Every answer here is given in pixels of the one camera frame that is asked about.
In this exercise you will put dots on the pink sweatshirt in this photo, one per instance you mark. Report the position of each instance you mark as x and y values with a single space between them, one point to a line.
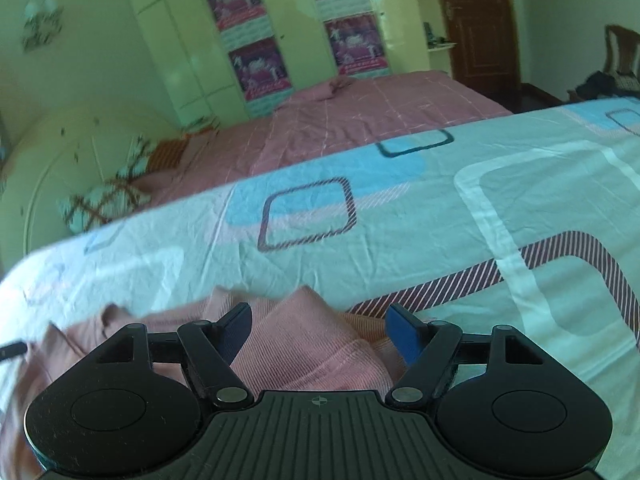
310 340

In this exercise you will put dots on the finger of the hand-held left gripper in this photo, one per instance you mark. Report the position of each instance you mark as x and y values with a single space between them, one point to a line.
14 351

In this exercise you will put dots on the pink checked bedspread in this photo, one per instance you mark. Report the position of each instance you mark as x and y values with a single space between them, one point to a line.
350 120

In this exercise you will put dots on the white wardrobe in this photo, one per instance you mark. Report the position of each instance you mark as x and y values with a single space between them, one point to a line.
170 35

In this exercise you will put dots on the white round headboard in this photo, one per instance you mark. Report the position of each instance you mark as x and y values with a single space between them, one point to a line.
50 185

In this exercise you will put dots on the brown wooden door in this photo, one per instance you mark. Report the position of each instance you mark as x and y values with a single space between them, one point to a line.
480 35

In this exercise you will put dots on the blue patterned bed sheet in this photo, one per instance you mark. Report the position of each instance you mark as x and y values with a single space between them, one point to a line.
450 210

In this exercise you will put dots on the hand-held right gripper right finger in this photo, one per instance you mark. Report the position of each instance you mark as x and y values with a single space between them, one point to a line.
406 332

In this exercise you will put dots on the dark clothes on chair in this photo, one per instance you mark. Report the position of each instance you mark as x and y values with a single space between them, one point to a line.
607 84

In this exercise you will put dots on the white patterned pillow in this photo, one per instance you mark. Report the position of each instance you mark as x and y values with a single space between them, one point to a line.
107 195

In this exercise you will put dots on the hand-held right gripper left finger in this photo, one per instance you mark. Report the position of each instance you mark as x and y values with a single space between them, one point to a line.
235 332

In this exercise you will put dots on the orange striped pillow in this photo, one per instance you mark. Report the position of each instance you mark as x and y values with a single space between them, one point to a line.
172 152

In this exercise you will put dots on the white corner shelf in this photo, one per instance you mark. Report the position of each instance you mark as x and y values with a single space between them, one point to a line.
435 15

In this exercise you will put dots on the wooden chair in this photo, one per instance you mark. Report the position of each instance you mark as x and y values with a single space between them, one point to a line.
622 50

